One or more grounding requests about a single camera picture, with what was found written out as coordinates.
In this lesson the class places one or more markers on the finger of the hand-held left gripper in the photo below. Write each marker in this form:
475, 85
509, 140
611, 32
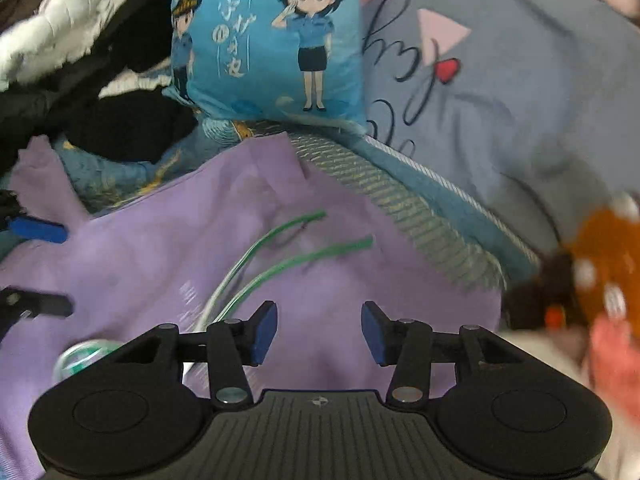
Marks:
40, 303
42, 231

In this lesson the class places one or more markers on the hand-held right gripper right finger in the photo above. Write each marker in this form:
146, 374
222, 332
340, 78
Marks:
374, 334

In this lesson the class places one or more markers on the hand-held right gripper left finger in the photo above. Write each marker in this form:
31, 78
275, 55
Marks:
265, 334

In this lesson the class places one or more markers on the purple garment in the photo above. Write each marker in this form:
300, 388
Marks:
150, 270

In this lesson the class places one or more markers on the green white round object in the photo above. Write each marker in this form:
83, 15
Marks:
80, 357

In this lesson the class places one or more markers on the black clothing pile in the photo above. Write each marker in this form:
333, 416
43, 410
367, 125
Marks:
125, 125

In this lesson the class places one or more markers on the white fluffy garment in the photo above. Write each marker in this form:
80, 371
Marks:
60, 25

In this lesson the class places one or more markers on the red panda plush toy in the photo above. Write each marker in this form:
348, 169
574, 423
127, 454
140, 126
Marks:
600, 250

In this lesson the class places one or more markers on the salmon pink garment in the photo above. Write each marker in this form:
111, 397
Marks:
617, 360

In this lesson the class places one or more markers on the grey duvet with script print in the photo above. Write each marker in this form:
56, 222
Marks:
525, 110

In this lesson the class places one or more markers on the blue cartoon print cushion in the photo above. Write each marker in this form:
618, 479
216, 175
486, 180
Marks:
260, 45

